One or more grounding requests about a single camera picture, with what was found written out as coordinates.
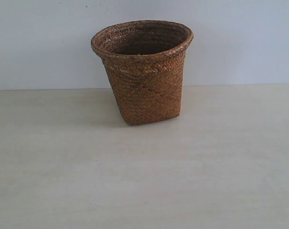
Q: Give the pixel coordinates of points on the brown woven wicker basket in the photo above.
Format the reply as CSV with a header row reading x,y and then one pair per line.
x,y
144,62

